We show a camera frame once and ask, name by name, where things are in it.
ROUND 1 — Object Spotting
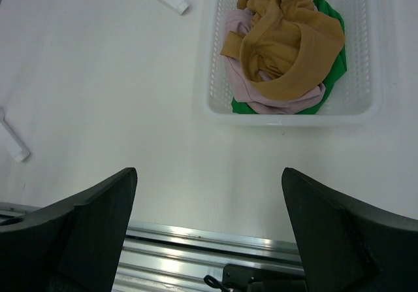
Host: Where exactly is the green tank top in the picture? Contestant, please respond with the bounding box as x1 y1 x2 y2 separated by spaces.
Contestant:
230 0 348 114

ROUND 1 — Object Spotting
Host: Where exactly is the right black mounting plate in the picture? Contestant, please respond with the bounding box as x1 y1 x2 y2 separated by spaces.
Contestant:
203 264 308 292

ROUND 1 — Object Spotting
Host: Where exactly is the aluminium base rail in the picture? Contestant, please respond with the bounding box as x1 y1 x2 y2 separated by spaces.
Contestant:
0 201 308 292

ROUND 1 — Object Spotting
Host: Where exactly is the clothes rack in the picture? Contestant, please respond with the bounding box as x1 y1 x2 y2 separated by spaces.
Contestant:
1 0 189 163

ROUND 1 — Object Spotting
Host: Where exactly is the brown tank top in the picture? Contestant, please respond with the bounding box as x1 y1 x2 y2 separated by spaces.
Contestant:
221 0 346 101

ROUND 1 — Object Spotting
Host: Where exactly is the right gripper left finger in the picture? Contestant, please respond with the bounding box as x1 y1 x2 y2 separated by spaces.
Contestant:
1 168 137 291

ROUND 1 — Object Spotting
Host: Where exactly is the white plastic basket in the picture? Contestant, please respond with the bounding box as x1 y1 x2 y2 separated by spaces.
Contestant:
201 0 383 127

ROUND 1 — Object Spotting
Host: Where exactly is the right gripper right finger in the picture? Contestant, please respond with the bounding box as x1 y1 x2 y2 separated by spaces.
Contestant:
281 168 417 291

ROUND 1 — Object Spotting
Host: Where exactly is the mauve tank top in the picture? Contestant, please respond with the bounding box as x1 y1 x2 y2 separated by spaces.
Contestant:
224 0 334 115

